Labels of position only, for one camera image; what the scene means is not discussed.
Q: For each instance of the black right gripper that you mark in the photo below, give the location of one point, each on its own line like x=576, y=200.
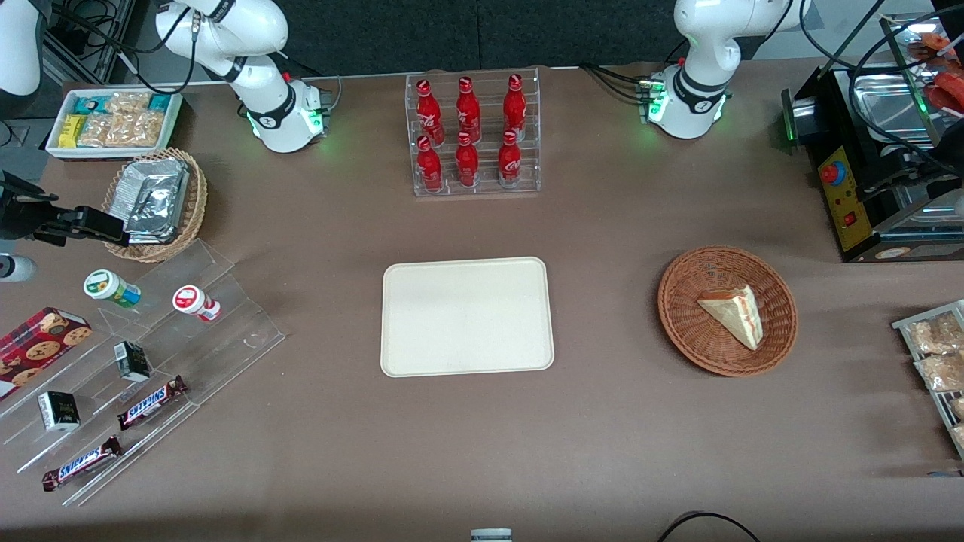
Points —
x=16, y=214

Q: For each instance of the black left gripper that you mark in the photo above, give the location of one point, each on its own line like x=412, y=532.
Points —
x=946, y=153

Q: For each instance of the triangle sandwich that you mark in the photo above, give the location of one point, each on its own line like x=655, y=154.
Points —
x=734, y=312

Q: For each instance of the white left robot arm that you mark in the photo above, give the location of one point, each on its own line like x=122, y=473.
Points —
x=697, y=94

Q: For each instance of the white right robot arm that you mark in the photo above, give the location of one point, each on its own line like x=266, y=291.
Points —
x=265, y=105

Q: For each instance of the small tan wicker basket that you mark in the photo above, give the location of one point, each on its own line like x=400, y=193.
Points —
x=194, y=203

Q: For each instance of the large brown wicker basket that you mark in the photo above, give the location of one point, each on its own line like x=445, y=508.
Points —
x=693, y=331

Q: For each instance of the cream plastic tray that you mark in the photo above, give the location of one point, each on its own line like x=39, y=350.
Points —
x=467, y=316

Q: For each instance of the black hot food display case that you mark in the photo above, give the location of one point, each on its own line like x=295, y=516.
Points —
x=851, y=218

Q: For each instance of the red emergency stop button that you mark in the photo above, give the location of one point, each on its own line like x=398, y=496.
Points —
x=832, y=174

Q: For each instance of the silver foil packet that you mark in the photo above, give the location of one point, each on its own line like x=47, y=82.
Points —
x=154, y=172
x=151, y=214

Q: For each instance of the green lid cup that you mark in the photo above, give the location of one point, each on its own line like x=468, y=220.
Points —
x=109, y=287

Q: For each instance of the white rectangular snack bin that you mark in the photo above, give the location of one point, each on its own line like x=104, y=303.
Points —
x=53, y=147

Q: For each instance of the yellow snack packet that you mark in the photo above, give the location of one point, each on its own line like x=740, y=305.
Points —
x=71, y=130

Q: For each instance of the clear bag of crackers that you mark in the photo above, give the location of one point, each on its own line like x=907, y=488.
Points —
x=124, y=129

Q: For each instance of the teal snack packet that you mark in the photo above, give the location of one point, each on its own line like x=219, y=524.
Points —
x=90, y=103

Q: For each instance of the red lid cup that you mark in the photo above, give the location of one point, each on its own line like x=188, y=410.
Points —
x=194, y=302

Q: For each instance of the red cookie box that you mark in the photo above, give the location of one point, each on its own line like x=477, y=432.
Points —
x=38, y=348

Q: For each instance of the small black carton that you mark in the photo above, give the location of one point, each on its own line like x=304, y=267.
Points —
x=132, y=361
x=59, y=411

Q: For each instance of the clear bag of snacks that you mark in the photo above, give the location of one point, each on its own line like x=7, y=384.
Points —
x=941, y=371
x=934, y=335

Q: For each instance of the clear acrylic stepped stand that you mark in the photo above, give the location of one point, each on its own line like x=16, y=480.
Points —
x=226, y=331

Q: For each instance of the snickers bar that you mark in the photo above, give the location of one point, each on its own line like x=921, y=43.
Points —
x=151, y=402
x=81, y=463

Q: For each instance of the red cola bottle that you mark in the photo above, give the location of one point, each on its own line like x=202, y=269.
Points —
x=515, y=105
x=468, y=109
x=429, y=113
x=510, y=162
x=467, y=164
x=429, y=169

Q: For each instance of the clear acrylic bottle rack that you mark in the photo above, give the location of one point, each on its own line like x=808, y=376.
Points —
x=488, y=162

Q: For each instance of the grey white object at edge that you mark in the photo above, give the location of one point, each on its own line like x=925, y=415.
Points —
x=491, y=535

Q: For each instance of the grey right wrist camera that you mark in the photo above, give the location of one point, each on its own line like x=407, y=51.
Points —
x=15, y=268

